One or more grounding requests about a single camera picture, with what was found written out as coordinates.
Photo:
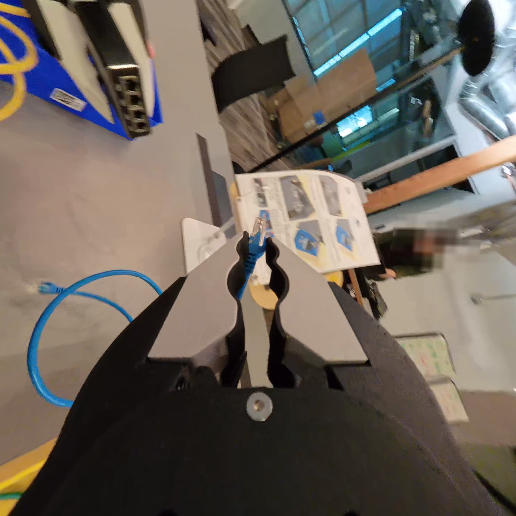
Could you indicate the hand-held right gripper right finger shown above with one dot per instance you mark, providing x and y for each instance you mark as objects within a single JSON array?
[{"x": 322, "y": 318}]

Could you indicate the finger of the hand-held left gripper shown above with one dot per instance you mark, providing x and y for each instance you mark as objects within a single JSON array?
[
  {"x": 137, "y": 44},
  {"x": 76, "y": 52}
]

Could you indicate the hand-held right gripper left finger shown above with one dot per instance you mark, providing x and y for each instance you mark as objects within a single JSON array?
[{"x": 197, "y": 314}]

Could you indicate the black ethernet splitter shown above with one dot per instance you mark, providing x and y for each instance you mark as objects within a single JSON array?
[{"x": 113, "y": 48}]

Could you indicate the blue plastic bin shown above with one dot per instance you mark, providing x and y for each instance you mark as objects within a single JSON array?
[{"x": 40, "y": 80}]

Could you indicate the yellow plastic bin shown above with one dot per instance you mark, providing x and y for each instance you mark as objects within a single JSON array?
[{"x": 20, "y": 467}]

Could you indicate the wooden display board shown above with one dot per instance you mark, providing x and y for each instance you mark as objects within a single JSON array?
[{"x": 262, "y": 296}]

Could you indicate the white stand base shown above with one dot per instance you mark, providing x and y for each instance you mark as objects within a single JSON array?
[{"x": 197, "y": 238}]

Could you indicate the printed instruction sheet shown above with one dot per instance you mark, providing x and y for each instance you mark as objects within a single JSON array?
[{"x": 322, "y": 209}]

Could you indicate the large whiteboard green writing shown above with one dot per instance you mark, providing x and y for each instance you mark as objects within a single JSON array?
[{"x": 427, "y": 354}]

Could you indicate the black chair backrest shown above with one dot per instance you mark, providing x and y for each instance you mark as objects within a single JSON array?
[{"x": 254, "y": 72}]

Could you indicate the small whiteboard red writing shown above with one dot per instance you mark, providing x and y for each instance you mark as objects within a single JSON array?
[{"x": 451, "y": 401}]

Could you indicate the cardboard box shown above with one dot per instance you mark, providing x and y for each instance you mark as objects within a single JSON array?
[{"x": 334, "y": 88}]

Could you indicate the wooden post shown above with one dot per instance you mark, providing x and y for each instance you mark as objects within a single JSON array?
[{"x": 443, "y": 173}]

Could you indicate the silver air duct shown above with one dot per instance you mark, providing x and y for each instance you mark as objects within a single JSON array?
[{"x": 483, "y": 109}]

